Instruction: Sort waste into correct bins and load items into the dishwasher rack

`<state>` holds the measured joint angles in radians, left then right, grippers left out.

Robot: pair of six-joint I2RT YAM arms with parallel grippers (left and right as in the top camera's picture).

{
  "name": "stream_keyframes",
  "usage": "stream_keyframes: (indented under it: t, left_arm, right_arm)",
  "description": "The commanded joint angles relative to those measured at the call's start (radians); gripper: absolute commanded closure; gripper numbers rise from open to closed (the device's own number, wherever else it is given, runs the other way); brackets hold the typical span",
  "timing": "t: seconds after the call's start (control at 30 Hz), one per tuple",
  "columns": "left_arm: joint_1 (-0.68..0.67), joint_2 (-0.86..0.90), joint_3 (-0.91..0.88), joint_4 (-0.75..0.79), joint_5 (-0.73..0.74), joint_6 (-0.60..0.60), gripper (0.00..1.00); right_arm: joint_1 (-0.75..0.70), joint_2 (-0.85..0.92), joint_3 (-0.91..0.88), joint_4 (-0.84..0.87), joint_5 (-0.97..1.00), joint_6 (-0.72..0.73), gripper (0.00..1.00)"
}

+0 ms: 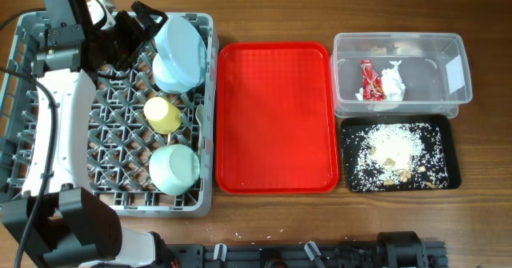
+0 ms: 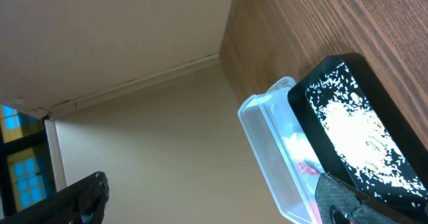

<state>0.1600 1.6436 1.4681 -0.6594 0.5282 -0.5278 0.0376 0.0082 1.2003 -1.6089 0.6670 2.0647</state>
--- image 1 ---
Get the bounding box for large light blue plate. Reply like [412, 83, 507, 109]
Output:
[154, 16, 207, 88]

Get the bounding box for small green plate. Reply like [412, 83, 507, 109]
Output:
[149, 144, 200, 196]

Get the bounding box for red snack wrapper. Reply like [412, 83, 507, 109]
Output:
[356, 60, 386, 101]

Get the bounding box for yellow plastic cup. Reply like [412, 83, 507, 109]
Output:
[143, 97, 182, 134]

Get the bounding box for red plastic tray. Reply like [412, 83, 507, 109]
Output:
[215, 42, 340, 194]

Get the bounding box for black plastic tray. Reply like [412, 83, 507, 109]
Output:
[339, 114, 462, 190]

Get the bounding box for rice and food scraps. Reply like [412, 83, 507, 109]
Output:
[341, 123, 449, 193]

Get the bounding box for white napkin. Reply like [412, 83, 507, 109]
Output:
[366, 60, 406, 112]

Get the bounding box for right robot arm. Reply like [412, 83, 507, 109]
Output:
[377, 231, 425, 268]

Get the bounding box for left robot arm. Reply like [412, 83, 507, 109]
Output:
[2, 0, 179, 267]

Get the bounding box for light blue bowl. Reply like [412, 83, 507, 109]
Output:
[152, 54, 193, 94]

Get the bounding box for grey plastic dishwasher rack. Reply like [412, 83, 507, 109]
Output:
[1, 13, 219, 218]

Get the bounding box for clear plastic bin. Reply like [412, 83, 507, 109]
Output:
[331, 32, 473, 118]

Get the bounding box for cream plastic spoon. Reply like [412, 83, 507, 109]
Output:
[195, 104, 204, 158]

